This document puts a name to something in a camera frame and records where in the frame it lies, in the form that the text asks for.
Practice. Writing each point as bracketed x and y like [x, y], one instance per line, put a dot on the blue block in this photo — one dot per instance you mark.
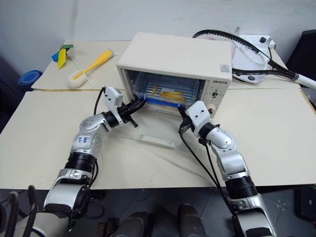
[54, 56]

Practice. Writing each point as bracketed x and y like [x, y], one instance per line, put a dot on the black box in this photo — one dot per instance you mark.
[306, 202]

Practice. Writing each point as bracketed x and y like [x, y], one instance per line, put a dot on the white lined board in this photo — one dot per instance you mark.
[247, 61]

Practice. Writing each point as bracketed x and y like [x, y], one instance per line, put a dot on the dark monitor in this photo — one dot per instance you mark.
[304, 49]

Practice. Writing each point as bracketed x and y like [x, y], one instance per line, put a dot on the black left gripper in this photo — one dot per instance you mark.
[126, 112]

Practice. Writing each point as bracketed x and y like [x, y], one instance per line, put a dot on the yellow fries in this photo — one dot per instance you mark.
[172, 95]

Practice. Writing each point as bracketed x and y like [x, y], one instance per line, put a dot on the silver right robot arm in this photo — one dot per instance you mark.
[228, 158]

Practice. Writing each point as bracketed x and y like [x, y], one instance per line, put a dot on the thin white stick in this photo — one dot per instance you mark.
[74, 60]

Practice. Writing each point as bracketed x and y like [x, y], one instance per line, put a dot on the dark rounded shape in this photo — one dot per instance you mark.
[191, 221]
[134, 224]

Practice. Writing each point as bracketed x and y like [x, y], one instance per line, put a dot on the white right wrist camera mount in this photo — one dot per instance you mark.
[200, 114]

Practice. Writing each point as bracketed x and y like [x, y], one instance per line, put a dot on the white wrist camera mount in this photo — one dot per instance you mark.
[114, 97]
[200, 114]

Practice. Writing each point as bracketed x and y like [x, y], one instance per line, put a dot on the white robot body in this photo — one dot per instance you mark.
[47, 225]

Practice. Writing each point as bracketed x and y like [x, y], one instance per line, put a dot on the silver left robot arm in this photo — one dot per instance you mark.
[86, 138]

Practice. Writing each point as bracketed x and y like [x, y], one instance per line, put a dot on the cream toaster oven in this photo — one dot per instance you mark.
[172, 54]

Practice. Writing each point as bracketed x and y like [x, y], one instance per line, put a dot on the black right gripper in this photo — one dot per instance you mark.
[186, 123]

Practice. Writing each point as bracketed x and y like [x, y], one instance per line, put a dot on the white power strip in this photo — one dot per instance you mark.
[261, 39]

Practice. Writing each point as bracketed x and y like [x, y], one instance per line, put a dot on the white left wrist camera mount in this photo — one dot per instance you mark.
[114, 97]

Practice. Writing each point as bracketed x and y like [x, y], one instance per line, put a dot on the green block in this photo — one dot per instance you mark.
[67, 46]

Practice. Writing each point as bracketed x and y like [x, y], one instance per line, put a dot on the blue round container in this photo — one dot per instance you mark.
[29, 80]

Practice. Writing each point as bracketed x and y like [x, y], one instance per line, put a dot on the glass toaster oven door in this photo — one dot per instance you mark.
[150, 126]

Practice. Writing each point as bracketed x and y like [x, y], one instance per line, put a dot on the black racket white grip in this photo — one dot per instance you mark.
[249, 47]

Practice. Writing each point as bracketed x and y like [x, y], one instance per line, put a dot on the yellow wedge block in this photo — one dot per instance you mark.
[62, 59]

